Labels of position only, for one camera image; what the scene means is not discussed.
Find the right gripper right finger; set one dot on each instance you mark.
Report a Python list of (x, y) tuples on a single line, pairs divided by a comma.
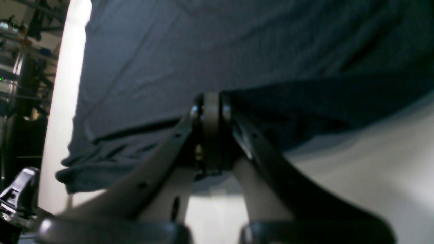
[(284, 205)]

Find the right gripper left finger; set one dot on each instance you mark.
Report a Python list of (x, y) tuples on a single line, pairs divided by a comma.
[(146, 207)]

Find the dark long-sleeve T-shirt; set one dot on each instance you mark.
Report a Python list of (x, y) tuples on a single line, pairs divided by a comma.
[(297, 68)]

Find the aluminium frame post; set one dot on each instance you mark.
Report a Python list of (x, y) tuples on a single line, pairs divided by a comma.
[(22, 137)]

